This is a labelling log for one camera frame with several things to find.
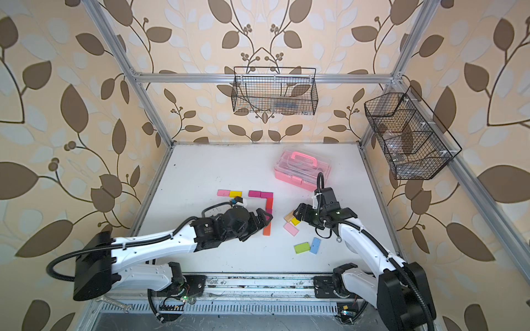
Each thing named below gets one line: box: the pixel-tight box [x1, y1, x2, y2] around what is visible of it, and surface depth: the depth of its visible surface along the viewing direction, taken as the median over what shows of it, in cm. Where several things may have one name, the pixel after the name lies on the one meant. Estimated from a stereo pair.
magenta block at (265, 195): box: [260, 191, 274, 199], surface depth 101 cm
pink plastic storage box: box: [273, 147, 332, 192], surface depth 98 cm
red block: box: [266, 197, 274, 209], surface depth 98 cm
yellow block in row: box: [229, 191, 243, 198], surface depth 102 cm
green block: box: [293, 242, 310, 255], surface depth 85 cm
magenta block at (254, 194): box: [247, 190, 262, 198], surface depth 101 cm
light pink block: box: [282, 222, 300, 237], surface depth 90 cm
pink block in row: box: [216, 189, 231, 197], surface depth 101 cm
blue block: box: [309, 237, 322, 255], surface depth 86 cm
